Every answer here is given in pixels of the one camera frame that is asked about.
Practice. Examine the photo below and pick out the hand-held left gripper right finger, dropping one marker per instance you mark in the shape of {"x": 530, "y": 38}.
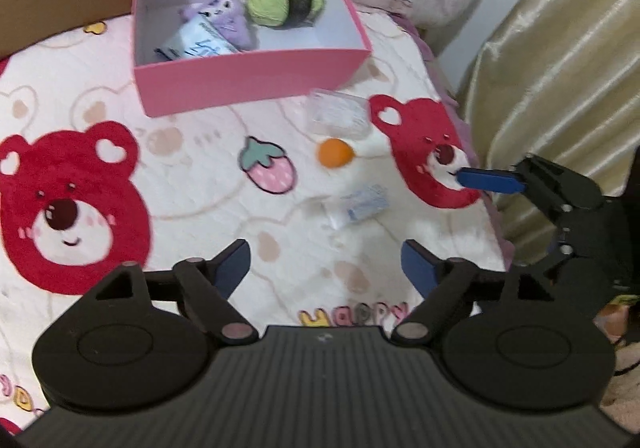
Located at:
{"x": 417, "y": 265}

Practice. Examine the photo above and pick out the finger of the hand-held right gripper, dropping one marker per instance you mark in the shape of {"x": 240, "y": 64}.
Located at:
{"x": 487, "y": 179}
{"x": 565, "y": 243}

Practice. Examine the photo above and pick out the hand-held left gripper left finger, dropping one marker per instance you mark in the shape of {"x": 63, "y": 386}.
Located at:
{"x": 232, "y": 265}

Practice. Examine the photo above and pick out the pink cardboard box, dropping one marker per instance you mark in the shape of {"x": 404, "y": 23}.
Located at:
{"x": 240, "y": 82}

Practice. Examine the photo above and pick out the blue tissue pack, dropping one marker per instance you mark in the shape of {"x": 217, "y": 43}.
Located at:
{"x": 200, "y": 42}

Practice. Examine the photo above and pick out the purple plush toy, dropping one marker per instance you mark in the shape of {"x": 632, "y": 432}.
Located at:
{"x": 225, "y": 12}

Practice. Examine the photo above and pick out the green yarn ball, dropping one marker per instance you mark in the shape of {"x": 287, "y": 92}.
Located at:
{"x": 267, "y": 2}

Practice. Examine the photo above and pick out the red bear printed blanket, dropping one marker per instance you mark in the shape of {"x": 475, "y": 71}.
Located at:
{"x": 200, "y": 188}

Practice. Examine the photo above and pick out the small white packet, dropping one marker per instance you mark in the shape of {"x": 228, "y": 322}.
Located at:
{"x": 357, "y": 205}

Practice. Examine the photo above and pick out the gold curtain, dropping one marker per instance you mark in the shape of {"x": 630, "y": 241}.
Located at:
{"x": 560, "y": 67}

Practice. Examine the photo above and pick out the orange ball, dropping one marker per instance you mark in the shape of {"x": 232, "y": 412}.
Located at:
{"x": 336, "y": 153}

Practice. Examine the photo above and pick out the clear plastic container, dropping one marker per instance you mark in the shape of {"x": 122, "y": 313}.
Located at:
{"x": 337, "y": 115}

